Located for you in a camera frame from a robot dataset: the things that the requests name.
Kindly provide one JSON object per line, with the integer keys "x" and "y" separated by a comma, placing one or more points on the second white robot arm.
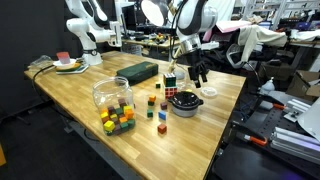
{"x": 92, "y": 26}

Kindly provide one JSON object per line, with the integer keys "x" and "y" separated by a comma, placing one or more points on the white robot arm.
{"x": 193, "y": 18}

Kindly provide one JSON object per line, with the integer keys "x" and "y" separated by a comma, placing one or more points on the green wooden block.
{"x": 149, "y": 113}

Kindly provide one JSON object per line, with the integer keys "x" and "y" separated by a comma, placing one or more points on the black lidded grey pot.
{"x": 185, "y": 104}

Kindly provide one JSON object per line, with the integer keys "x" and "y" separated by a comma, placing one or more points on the black divider screen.
{"x": 28, "y": 30}

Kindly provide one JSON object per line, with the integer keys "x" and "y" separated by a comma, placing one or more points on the dark rubix cube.
{"x": 169, "y": 80}

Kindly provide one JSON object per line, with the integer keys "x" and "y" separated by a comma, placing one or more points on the clear plastic jar lid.
{"x": 208, "y": 92}

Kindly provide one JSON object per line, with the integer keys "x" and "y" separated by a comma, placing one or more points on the purple wooden block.
{"x": 163, "y": 106}

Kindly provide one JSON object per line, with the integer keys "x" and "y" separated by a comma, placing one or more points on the stack of plates and books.
{"x": 67, "y": 65}

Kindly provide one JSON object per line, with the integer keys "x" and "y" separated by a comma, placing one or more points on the dark green case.
{"x": 139, "y": 72}

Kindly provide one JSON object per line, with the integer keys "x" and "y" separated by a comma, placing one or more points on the clear plastic jar of blocks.
{"x": 114, "y": 99}

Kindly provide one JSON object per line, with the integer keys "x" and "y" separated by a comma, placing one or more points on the red wooden block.
{"x": 162, "y": 128}

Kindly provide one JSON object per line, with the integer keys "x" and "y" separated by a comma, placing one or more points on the white rubix cube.
{"x": 170, "y": 91}

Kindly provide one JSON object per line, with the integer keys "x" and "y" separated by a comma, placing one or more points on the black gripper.
{"x": 196, "y": 67}

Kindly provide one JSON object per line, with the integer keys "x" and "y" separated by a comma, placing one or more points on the orange wooden block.
{"x": 152, "y": 98}

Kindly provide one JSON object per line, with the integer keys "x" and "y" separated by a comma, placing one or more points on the blue wooden block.
{"x": 162, "y": 115}

